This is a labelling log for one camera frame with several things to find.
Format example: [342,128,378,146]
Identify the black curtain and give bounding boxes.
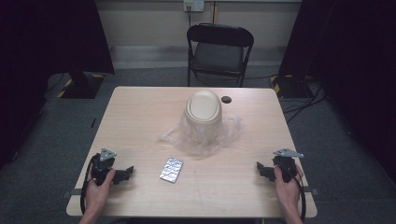
[277,0,396,185]

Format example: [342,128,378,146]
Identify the clear plastic bag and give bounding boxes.
[160,113,244,157]

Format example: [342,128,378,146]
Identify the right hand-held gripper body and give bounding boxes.
[272,147,305,184]

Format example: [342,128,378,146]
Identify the person's left hand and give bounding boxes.
[84,168,117,217]

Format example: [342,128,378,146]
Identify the silver blister pack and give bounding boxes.
[159,156,185,184]

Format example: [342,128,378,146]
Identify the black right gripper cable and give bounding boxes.
[279,163,307,223]

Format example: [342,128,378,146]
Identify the black floor cables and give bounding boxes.
[280,78,329,125]

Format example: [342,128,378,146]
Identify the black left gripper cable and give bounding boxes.
[79,153,101,217]

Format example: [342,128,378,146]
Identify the black folding chair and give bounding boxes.
[186,22,255,88]

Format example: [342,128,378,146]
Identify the white wall socket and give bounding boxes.
[182,0,205,13]

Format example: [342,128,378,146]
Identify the striped-edge black stand base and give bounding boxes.
[269,74,313,100]
[56,71,106,100]

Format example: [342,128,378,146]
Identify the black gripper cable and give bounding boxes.
[79,153,101,217]
[279,163,307,223]

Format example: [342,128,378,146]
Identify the person's right hand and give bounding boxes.
[273,164,304,217]

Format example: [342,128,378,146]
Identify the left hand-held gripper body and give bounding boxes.
[90,147,126,187]

